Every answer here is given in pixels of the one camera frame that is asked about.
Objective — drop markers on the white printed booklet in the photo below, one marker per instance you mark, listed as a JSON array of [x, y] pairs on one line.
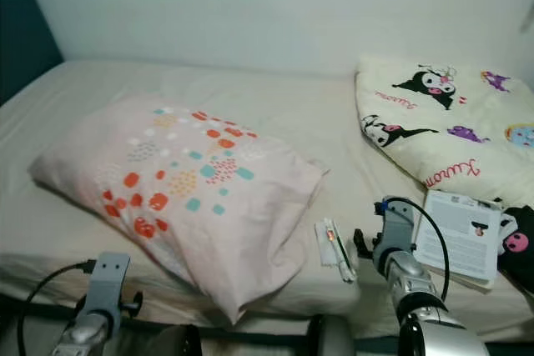
[[459, 239]]

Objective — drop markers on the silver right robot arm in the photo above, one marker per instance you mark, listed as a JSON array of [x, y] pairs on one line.
[[425, 306]]

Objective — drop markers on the thin green red pen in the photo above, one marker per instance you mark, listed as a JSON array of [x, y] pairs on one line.
[[336, 248]]

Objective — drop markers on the small white paper packet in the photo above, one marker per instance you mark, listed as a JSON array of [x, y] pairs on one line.
[[325, 252]]

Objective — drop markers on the grey right robot leg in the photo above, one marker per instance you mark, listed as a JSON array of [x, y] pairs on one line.
[[327, 338]]

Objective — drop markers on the pink dotted pillow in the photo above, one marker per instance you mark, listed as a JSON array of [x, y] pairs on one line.
[[217, 223]]

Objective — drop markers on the cream cartoon print quilt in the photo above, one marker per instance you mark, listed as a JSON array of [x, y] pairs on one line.
[[450, 143]]

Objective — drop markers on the white sheeted bed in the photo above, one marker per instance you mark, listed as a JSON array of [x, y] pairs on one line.
[[259, 85]]

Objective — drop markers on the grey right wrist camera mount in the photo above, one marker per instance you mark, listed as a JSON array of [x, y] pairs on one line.
[[394, 223]]

